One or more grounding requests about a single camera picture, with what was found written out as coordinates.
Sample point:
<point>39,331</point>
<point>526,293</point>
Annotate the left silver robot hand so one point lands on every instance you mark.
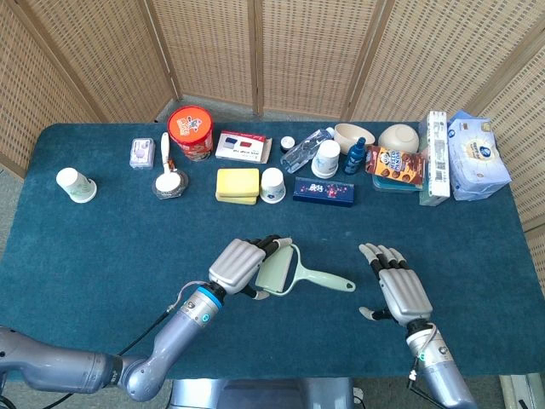
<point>236,264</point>

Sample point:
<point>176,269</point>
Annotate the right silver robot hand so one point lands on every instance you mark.
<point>404,294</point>

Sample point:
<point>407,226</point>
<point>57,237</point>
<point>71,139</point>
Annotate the green lint roller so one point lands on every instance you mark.
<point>277,270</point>

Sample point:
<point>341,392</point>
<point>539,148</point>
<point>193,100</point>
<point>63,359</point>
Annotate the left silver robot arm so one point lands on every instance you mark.
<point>174,336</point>

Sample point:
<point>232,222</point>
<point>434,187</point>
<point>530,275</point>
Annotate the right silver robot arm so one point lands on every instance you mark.
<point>438,366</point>

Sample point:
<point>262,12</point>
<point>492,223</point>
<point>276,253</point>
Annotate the yellow green sponge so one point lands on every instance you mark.
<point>236,200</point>
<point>237,182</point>

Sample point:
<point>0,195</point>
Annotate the paper cup blue flower print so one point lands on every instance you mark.
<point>272,185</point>

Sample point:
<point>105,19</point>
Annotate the clear container blue rim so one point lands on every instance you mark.
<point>396,188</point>

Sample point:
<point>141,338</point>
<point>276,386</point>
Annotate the blue carpet table cover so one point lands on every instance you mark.
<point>127,255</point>

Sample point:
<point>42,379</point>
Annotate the dark blue long box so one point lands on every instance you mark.
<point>323,191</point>

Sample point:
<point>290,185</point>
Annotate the white box red blue print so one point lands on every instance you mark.
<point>242,147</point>

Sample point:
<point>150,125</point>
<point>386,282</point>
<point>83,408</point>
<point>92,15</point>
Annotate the brown cookie box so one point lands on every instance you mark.
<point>396,166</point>

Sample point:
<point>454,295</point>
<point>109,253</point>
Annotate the clear plastic water bottle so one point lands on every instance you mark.
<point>300,151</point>

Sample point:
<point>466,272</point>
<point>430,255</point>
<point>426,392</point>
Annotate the small dark jar white cap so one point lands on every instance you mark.
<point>287,142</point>

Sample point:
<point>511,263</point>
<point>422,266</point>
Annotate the silver robot torso base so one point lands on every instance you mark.
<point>264,394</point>

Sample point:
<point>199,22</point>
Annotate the paper cup blue bow print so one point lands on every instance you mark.
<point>325,159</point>

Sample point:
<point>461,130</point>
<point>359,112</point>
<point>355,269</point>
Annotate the blue spray bottle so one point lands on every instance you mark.
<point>353,159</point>

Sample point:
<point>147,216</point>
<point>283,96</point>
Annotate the red instant noodle cup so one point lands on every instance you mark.
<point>190,128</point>

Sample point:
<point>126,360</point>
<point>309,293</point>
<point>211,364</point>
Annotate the tall white box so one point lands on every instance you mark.
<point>436,153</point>

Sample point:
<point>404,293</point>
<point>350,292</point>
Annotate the purple clear soap box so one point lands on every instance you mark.
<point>141,153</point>

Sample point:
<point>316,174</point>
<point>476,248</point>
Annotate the light blue tissue package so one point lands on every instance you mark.
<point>477,157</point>

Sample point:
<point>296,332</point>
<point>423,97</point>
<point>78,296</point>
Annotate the beige bowl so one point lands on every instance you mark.
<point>398,137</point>
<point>353,134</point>

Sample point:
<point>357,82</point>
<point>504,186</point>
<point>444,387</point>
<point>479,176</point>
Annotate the paper cup green leaf print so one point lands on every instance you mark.
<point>76,185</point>

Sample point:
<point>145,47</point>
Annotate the woven wooden folding screen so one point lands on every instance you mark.
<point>306,55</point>

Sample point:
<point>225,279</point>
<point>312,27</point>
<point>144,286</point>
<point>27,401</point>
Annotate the white metal frame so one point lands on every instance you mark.
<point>511,392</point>

